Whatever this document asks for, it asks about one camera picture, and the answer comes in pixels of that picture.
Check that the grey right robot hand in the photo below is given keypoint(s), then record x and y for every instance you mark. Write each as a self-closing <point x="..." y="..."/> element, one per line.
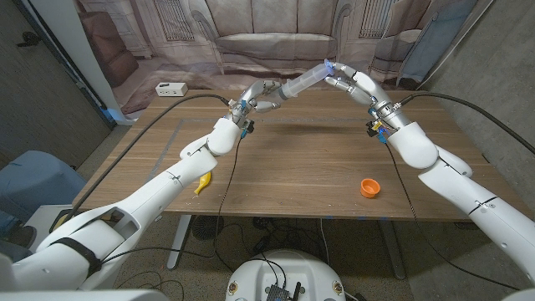
<point x="370" y="90"/>

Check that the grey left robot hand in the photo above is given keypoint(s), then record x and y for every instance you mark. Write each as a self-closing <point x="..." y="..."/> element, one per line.
<point x="251" y="99"/>

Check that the large clear plastic syringe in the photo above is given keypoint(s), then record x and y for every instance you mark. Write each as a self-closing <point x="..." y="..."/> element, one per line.
<point x="305" y="79"/>

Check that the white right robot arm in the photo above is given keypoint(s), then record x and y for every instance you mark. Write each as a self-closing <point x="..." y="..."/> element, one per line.
<point x="468" y="196"/>

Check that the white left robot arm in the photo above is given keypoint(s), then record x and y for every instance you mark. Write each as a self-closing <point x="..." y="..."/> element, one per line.
<point x="146" y="200"/>

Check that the yellow toy banana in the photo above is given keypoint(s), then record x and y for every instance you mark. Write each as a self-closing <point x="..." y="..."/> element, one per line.
<point x="205" y="182"/>

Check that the small orange cup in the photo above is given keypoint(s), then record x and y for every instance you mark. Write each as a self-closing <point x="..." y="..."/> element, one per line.
<point x="369" y="188"/>

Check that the printed sofa room backdrop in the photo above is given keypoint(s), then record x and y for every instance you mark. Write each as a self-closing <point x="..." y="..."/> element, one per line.
<point x="276" y="42"/>

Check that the white power outlet box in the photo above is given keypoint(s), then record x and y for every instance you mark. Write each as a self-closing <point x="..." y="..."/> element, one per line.
<point x="171" y="89"/>

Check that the black round ribbed disc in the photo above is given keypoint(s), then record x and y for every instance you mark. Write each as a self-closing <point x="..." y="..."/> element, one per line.
<point x="205" y="230"/>

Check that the white table leg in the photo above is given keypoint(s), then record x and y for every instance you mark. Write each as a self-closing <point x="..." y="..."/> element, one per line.
<point x="180" y="242"/>

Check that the grey table leg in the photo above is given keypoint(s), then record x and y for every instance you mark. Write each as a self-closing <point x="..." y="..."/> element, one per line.
<point x="393" y="251"/>

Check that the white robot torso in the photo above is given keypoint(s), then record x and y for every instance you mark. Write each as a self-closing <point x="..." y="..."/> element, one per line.
<point x="259" y="271"/>

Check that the white upright panel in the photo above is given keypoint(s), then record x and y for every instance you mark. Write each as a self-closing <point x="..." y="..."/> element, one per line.
<point x="71" y="42"/>

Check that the yellow and black foot pedal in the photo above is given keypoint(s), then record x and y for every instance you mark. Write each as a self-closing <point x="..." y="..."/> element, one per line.
<point x="62" y="219"/>

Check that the blue padded chair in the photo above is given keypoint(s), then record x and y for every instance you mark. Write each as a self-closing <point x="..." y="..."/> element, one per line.
<point x="37" y="175"/>

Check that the person leg in blue jeans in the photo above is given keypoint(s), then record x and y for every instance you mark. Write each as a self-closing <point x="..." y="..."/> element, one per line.
<point x="10" y="253"/>

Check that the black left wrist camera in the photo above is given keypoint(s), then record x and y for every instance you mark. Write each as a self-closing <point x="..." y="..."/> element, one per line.
<point x="249" y="126"/>

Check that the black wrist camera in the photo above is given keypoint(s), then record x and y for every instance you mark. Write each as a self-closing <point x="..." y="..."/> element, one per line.
<point x="249" y="126"/>
<point x="371" y="129"/>

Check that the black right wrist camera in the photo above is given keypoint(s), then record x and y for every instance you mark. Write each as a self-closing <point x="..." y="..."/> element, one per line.
<point x="371" y="129"/>

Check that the white flat base plate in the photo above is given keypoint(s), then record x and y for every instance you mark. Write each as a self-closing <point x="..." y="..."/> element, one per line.
<point x="42" y="213"/>

